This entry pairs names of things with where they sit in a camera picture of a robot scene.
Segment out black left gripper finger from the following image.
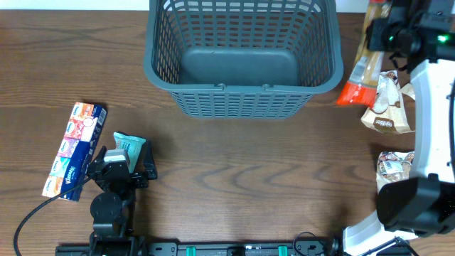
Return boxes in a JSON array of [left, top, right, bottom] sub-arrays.
[[142, 140, 157, 174], [91, 146, 107, 169]]

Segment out orange and tan cracker pack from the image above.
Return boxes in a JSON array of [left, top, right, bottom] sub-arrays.
[[336, 0, 390, 107]]

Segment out beige rice bag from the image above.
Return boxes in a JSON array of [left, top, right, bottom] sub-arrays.
[[361, 70, 413, 134]]

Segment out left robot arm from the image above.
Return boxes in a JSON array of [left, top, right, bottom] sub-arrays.
[[87, 140, 157, 256]]

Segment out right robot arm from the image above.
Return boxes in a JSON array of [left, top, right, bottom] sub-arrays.
[[325, 0, 454, 255]]

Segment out mint green wipes pack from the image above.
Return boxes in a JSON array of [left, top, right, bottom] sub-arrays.
[[113, 132, 146, 173]]

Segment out Kleenex tissue multipack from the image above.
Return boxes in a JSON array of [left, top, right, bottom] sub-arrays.
[[41, 102, 107, 201]]

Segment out grey plastic slotted basket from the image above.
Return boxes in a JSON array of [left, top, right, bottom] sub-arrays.
[[144, 0, 343, 119]]

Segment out beige grain bag near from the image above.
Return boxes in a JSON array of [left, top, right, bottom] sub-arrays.
[[376, 151, 414, 192]]

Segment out black right cable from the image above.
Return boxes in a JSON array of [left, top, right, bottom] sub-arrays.
[[387, 49, 410, 72]]

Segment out black cable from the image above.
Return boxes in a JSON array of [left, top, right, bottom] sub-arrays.
[[13, 176, 94, 256], [387, 49, 410, 72]]

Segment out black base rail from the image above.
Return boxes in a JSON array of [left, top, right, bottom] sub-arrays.
[[55, 233, 343, 256]]

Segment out black left cable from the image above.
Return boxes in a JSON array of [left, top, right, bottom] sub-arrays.
[[13, 176, 94, 256]]

